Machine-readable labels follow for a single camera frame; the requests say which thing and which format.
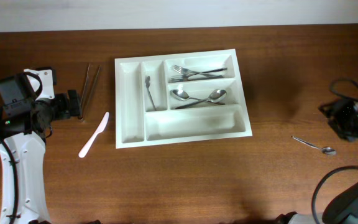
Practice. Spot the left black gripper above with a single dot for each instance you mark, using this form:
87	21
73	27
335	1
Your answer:
65	111

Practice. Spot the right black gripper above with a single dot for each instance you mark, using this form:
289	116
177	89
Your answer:
336	109

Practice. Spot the metal kitchen tongs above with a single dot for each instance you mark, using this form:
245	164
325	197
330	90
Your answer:
88	89

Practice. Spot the small silver teaspoon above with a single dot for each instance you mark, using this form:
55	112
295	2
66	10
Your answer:
325	150
147	85

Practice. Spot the white plastic knife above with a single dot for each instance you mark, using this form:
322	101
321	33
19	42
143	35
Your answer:
101	127

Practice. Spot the large silver spoon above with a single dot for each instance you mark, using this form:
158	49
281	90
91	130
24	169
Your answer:
184	98
215	97

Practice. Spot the silver fork dark handle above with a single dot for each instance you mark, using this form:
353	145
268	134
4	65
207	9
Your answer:
185	71

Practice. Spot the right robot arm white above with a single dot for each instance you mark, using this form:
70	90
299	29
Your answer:
342	209

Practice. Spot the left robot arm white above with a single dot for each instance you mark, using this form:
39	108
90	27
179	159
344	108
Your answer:
30	105

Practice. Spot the white cutlery tray organizer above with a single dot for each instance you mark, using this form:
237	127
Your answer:
137	124

